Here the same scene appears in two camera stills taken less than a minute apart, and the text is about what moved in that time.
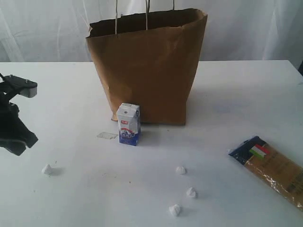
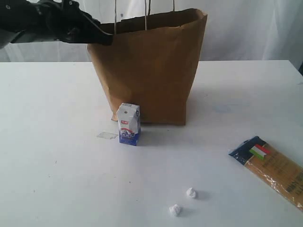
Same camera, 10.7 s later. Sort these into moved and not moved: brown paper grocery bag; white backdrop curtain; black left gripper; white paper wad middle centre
Moved: black left gripper
Not moved: white paper wad middle centre; white backdrop curtain; brown paper grocery bag
